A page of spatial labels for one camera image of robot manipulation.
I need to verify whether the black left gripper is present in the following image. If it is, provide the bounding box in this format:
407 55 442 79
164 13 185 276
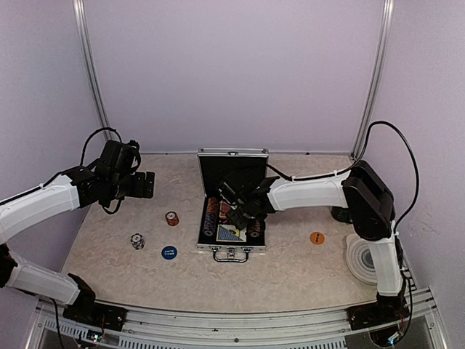
108 171 154 201

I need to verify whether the red playing card deck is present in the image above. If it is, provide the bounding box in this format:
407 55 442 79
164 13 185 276
219 201 231 220

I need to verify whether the blue playing card deck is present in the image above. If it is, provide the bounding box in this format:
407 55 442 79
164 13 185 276
217 224 247 242

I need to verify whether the aluminium poker chip case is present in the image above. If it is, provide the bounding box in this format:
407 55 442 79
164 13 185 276
197 148 269 264

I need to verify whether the red poker chip stack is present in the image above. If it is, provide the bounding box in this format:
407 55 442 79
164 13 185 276
165 211 179 226

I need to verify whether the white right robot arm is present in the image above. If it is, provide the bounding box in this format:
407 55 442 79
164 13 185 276
217 161 405 323

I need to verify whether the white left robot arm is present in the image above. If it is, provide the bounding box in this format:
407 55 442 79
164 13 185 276
1 140 155 324

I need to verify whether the dark red chip row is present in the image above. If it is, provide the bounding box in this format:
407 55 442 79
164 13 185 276
247 221 262 238

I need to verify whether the black white chip stack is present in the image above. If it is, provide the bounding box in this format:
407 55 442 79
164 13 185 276
130 233 145 250

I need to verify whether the blue round button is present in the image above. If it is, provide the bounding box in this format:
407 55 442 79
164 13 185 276
161 246 178 260

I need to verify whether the orange round button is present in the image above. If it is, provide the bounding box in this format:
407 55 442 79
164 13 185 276
310 232 326 245

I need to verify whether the dark green mug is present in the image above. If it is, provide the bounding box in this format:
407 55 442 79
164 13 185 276
331 206 352 224

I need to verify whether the grey striped plate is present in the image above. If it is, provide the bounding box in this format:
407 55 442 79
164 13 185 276
344 233 377 286

